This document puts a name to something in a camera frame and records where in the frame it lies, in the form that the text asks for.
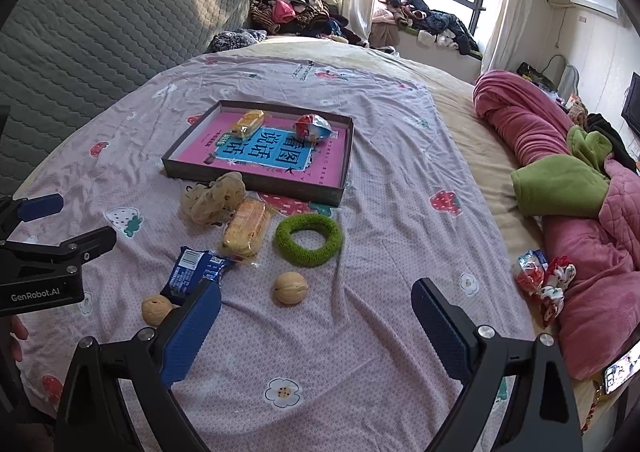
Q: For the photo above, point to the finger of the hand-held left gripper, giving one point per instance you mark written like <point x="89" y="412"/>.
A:
<point x="42" y="206"/>
<point x="75" y="244"/>

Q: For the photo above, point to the pile of clothes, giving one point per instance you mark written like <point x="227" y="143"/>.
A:
<point x="295" y="7"/>

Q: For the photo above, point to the dark patterned cushion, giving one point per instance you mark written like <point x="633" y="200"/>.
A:
<point x="235" y="40"/>

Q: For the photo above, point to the walnut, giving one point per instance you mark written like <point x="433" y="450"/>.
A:
<point x="155" y="311"/>
<point x="290" y="288"/>

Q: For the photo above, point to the beige bed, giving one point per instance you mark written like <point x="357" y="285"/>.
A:
<point x="480" y="152"/>

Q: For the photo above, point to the yellow cracker packet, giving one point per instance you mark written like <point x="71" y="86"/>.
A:
<point x="245" y="231"/>

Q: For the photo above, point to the small yellow snack packet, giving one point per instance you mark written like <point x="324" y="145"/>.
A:
<point x="247" y="125"/>

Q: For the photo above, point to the grey quilted headboard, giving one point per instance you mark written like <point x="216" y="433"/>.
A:
<point x="100" y="42"/>

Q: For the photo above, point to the floral red white scrunchie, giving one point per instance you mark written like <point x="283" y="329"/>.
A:
<point x="557" y="282"/>

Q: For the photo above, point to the dark clothing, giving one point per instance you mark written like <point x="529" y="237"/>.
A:
<point x="607" y="130"/>

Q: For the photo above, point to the green blanket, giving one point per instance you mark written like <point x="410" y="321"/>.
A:
<point x="560" y="187"/>

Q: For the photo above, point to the pink strawberry print bedsheet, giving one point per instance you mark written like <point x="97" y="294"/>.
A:
<point x="390" y="252"/>

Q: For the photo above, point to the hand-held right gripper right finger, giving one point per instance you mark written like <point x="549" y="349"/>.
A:
<point x="442" y="332"/>

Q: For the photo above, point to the black bag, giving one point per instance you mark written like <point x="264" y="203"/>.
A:
<point x="532" y="72"/>

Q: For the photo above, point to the white air conditioner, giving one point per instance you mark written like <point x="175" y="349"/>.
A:
<point x="592" y="0"/>

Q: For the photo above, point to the dark grey shallow box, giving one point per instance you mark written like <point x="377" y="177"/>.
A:
<point x="260" y="182"/>

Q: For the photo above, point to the black television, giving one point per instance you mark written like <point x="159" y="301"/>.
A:
<point x="632" y="105"/>

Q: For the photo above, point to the clothes on windowsill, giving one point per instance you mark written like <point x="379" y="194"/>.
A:
<point x="430" y="20"/>

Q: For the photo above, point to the red blue white snack packet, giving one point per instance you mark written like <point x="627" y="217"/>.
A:
<point x="312" y="129"/>

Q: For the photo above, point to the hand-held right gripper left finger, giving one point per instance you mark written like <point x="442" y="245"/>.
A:
<point x="192" y="332"/>

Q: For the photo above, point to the pink blanket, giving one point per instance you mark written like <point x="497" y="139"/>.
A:
<point x="590" y="262"/>

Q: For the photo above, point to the person's left hand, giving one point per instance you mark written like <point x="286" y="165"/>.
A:
<point x="19" y="334"/>

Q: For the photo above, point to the smartphone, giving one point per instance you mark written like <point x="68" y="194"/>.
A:
<point x="620" y="372"/>

